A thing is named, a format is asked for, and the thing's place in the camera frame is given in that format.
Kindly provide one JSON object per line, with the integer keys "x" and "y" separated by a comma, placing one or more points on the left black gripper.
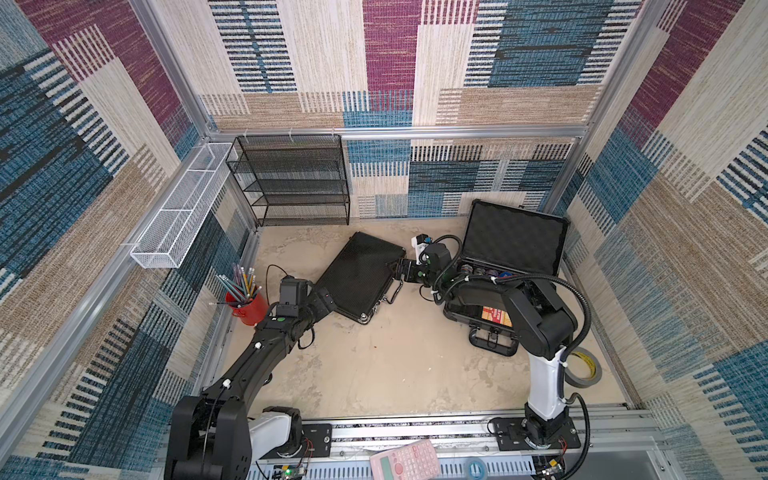
{"x": 322, "y": 309}

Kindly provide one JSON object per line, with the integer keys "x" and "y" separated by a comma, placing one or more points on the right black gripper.
{"x": 408, "y": 270}

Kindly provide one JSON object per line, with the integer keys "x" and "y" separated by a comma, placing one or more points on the black poker set case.
{"x": 360, "y": 276}

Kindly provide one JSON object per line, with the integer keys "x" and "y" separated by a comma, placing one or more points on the grey poker set case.
{"x": 503, "y": 241}

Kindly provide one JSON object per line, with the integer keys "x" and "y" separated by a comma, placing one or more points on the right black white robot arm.
{"x": 549, "y": 317}

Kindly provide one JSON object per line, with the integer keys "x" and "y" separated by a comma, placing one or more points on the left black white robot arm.
{"x": 211, "y": 434}

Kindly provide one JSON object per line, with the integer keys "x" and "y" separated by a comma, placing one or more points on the red pencil cup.
{"x": 250, "y": 313}

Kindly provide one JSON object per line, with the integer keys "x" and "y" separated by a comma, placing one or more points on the bundle of coloured pencils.
{"x": 239, "y": 289}

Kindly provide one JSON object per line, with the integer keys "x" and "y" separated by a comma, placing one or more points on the red playing card box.
{"x": 496, "y": 316}

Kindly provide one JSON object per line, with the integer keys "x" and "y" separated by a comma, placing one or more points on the black mesh shelf rack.
{"x": 292, "y": 180}

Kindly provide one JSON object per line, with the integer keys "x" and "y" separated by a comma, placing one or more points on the pink calculator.
{"x": 415, "y": 461}

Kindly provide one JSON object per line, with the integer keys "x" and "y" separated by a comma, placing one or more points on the black yellow tape roll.
{"x": 584, "y": 369}

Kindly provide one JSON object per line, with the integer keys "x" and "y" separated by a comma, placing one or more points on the blue tape roll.
{"x": 475, "y": 469}

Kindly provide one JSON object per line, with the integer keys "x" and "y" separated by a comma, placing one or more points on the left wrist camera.
{"x": 292, "y": 296}

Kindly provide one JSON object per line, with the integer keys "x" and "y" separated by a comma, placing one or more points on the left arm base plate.
{"x": 317, "y": 440}

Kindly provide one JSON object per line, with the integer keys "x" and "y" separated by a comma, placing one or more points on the white wire mesh basket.
{"x": 173, "y": 229}

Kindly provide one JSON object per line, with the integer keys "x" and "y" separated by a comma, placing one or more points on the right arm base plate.
{"x": 522, "y": 434}

